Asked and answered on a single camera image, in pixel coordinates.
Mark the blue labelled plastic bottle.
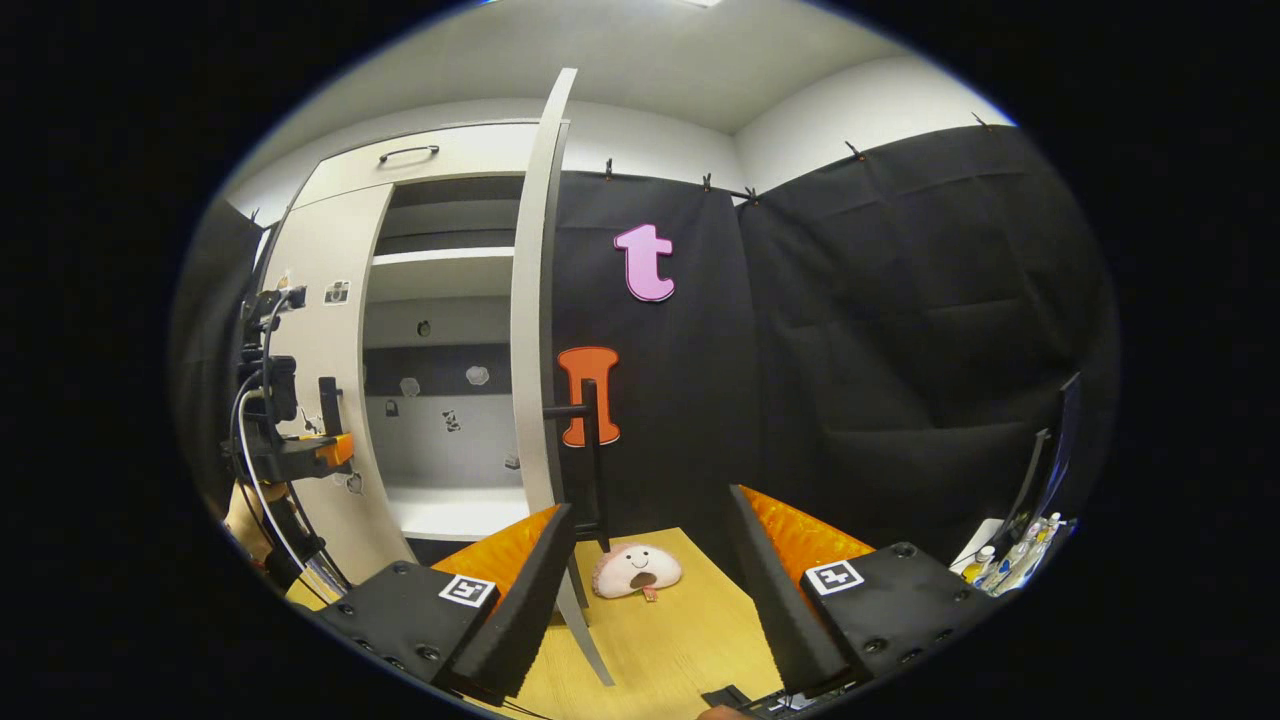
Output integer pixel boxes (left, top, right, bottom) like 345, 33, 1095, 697
995, 513, 1078, 593

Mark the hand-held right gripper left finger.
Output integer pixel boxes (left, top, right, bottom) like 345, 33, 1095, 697
318, 503, 578, 706

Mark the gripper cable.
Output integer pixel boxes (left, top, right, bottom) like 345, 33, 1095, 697
232, 288, 351, 601

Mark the beige double-door shoe cabinet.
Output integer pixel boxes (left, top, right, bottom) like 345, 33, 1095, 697
262, 120, 571, 591

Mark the black backdrop cloth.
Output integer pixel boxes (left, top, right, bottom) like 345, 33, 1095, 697
170, 125, 1116, 601

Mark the pink smiling plush toy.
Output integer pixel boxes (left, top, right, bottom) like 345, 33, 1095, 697
592, 543, 684, 603

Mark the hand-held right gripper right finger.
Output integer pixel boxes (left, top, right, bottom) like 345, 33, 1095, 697
728, 485, 1001, 696

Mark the beige cabinet door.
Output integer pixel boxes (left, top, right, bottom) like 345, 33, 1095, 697
510, 68, 616, 686
262, 183, 396, 586

